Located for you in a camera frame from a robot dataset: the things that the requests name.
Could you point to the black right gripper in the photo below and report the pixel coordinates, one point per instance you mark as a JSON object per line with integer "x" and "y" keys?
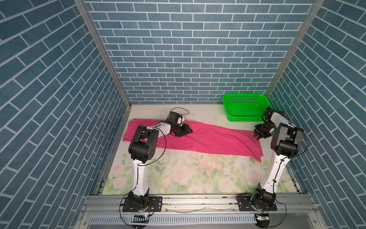
{"x": 259, "y": 135}

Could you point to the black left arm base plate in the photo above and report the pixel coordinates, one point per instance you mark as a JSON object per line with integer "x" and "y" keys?
{"x": 154, "y": 203}

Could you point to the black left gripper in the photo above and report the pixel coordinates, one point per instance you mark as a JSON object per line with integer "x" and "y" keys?
{"x": 184, "y": 130}

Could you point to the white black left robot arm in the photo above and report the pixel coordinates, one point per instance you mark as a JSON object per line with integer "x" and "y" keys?
{"x": 142, "y": 149}

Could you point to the aluminium corner post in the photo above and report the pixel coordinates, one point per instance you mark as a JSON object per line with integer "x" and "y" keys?
{"x": 86, "y": 16}
{"x": 304, "y": 27}

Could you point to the aluminium right corner post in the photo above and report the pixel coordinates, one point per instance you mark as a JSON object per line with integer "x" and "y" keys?
{"x": 304, "y": 27}

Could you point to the aluminium left corner post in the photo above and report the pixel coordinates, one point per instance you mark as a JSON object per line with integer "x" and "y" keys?
{"x": 86, "y": 16}

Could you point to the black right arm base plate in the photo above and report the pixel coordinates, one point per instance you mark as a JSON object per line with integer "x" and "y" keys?
{"x": 244, "y": 202}

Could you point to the white slotted cable duct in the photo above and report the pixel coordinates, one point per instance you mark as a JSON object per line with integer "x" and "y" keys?
{"x": 173, "y": 219}

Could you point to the pink long pants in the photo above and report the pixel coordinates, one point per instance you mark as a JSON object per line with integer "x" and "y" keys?
{"x": 205, "y": 139}

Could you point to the aluminium front rail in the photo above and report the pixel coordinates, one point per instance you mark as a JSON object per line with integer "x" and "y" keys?
{"x": 200, "y": 203}

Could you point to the green plastic basket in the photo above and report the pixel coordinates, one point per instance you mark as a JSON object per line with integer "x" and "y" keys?
{"x": 245, "y": 107}

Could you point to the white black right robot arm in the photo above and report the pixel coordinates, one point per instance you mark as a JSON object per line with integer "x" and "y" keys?
{"x": 285, "y": 144}

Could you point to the floral table mat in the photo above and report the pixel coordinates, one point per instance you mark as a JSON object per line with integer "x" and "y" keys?
{"x": 186, "y": 172}

